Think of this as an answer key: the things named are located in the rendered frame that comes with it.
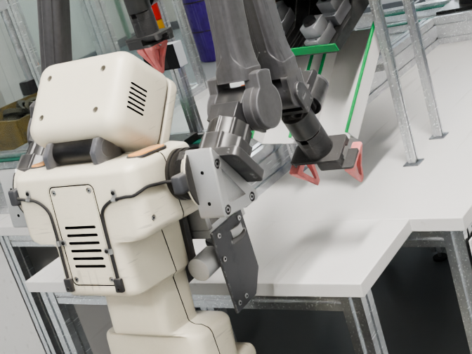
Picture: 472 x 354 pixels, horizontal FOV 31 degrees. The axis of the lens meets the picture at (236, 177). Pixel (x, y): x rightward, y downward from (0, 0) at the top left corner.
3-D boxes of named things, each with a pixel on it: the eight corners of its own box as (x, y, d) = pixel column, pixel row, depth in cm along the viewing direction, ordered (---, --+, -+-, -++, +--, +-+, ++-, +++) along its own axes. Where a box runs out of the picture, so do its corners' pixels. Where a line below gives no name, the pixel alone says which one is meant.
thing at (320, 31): (324, 50, 187) (309, 27, 183) (309, 53, 190) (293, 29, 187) (340, 25, 191) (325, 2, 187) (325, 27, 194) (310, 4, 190)
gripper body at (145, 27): (143, 39, 204) (133, 10, 201) (174, 33, 198) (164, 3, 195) (126, 48, 199) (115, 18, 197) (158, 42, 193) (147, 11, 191)
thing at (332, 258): (364, 298, 153) (360, 284, 152) (28, 292, 204) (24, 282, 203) (472, 149, 207) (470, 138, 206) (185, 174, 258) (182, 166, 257)
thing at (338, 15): (340, 25, 191) (325, 2, 187) (325, 27, 194) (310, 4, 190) (355, 1, 195) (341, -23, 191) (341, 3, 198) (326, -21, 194)
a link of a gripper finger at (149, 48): (155, 70, 206) (142, 34, 203) (177, 67, 202) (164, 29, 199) (138, 80, 202) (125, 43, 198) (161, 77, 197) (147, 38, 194)
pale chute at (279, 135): (301, 144, 198) (289, 137, 195) (261, 144, 207) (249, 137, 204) (330, 36, 204) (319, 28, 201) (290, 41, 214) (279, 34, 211)
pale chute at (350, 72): (357, 139, 189) (346, 131, 186) (313, 140, 198) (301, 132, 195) (386, 27, 195) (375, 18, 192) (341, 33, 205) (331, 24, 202)
